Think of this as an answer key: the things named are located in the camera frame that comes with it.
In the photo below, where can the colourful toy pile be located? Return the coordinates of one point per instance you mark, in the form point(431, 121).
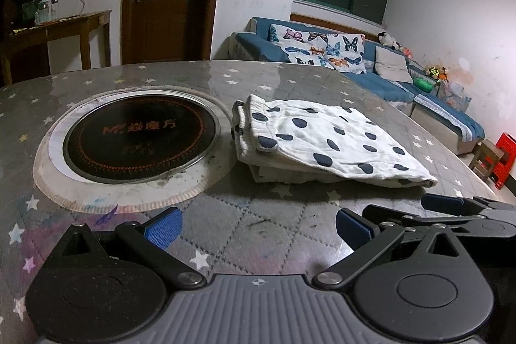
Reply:
point(437, 72)

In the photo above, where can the panda plush toy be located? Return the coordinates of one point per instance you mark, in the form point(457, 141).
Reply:
point(387, 40)

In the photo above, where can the red plastic stool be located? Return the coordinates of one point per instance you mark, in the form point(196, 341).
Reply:
point(507, 144)

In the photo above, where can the small wooden stool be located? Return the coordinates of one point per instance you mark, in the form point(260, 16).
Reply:
point(484, 161)

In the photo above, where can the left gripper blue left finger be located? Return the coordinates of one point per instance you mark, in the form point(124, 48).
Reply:
point(160, 231)

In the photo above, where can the white navy polka dot pants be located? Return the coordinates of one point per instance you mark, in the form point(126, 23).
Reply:
point(297, 141)

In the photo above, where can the grey star quilted table cover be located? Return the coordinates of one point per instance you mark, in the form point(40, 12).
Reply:
point(235, 226)

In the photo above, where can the glass jar on table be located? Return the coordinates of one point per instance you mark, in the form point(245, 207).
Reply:
point(47, 11)

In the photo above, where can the wooden side table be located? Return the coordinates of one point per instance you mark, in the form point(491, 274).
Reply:
point(80, 26)

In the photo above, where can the beige cushion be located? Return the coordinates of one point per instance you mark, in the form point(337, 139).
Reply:
point(391, 66)

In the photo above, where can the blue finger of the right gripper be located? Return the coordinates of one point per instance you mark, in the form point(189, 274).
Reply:
point(377, 215)
point(452, 205)

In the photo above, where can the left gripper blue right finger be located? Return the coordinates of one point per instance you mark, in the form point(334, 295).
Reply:
point(363, 235)

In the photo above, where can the blue sectional sofa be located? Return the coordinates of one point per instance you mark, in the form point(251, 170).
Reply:
point(450, 125)

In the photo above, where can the round induction cooktop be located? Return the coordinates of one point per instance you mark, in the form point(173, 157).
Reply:
point(135, 150)

